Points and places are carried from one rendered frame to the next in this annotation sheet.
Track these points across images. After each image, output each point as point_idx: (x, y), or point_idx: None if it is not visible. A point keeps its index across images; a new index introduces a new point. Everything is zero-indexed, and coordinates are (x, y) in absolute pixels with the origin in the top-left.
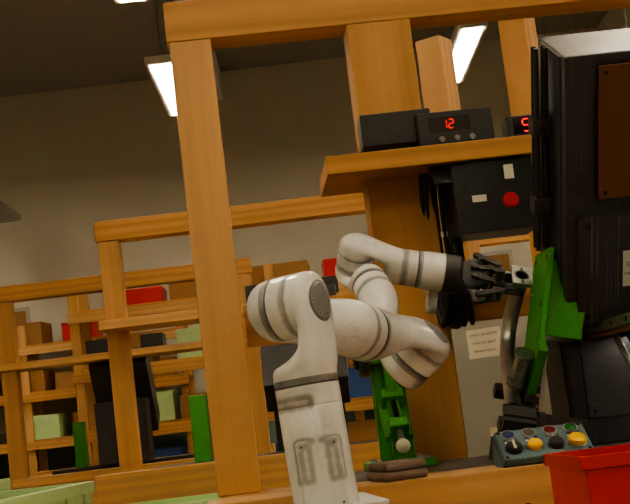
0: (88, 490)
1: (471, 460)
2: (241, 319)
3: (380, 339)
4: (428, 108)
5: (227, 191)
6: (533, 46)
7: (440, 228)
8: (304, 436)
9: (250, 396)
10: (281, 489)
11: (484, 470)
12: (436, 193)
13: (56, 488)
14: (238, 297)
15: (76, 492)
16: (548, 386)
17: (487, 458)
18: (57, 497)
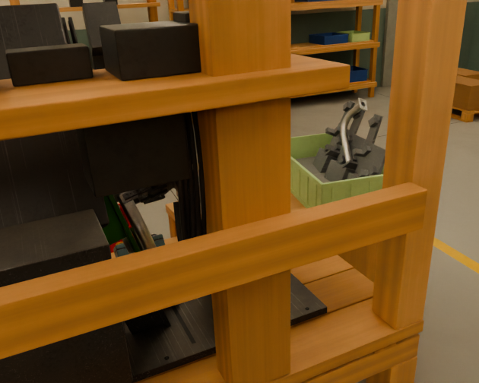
0: (317, 184)
1: (197, 308)
2: (382, 183)
3: None
4: (173, 12)
5: (393, 60)
6: (69, 17)
7: (198, 158)
8: None
9: (377, 245)
10: (360, 316)
11: (169, 239)
12: (192, 117)
13: (303, 169)
14: (384, 163)
15: (311, 178)
16: (125, 334)
17: (185, 312)
18: (302, 171)
